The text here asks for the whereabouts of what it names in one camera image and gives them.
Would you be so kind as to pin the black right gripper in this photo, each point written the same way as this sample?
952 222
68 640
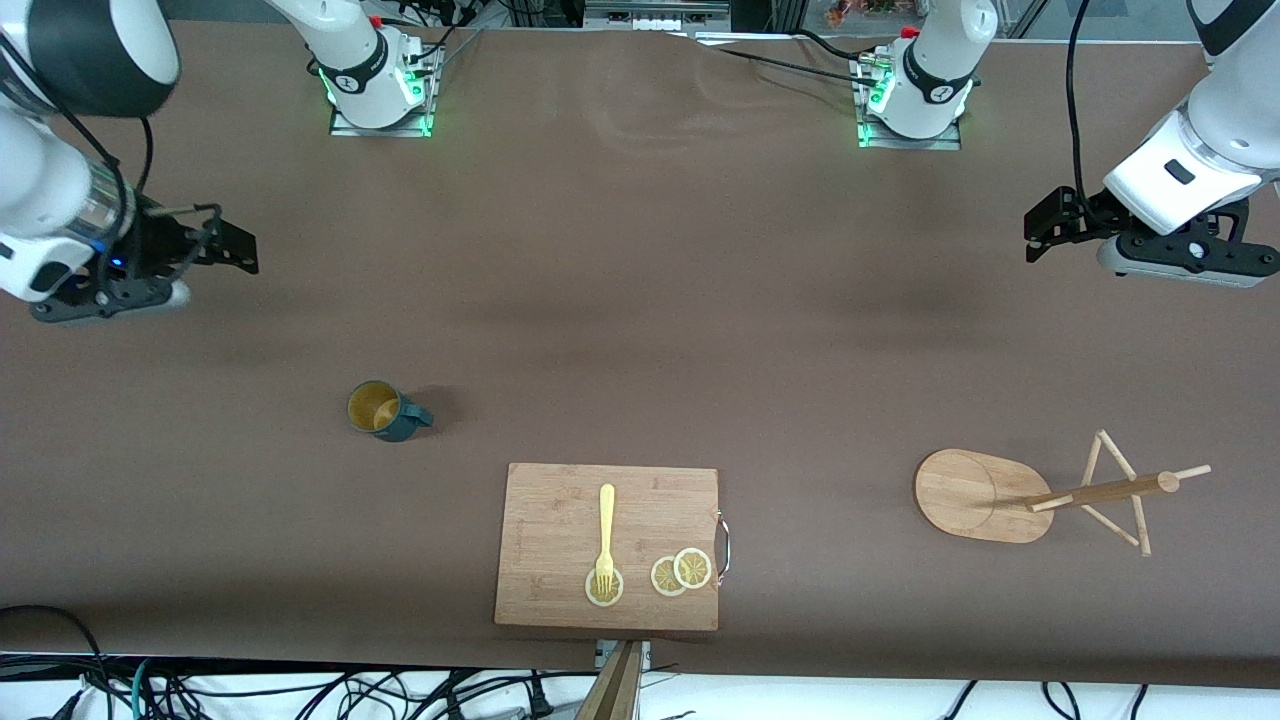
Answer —
157 244

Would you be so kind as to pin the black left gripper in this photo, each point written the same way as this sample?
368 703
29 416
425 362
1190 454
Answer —
1088 214

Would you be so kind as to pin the teal cup with yellow inside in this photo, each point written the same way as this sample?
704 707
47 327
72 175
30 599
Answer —
398 428

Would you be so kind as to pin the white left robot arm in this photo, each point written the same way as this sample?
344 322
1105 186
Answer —
1230 120

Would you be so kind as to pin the wooden cup rack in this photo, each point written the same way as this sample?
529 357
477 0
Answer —
970 495

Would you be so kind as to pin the colourful background item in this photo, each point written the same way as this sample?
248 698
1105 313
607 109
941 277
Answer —
860 10

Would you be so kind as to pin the wooden cutting board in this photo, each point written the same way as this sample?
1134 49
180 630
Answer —
550 520

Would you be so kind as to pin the white power strip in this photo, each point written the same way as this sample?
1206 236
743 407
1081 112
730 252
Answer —
650 20

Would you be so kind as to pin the yellow plastic fork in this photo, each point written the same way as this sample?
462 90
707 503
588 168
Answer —
606 520

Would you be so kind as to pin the lemon slice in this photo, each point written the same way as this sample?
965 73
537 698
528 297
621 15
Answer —
616 593
662 578
692 568

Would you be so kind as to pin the wooden beam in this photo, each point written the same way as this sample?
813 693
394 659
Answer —
615 695

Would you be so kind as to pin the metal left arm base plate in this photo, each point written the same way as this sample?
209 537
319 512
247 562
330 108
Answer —
945 143

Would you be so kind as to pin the metal beam bracket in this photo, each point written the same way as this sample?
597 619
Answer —
603 655

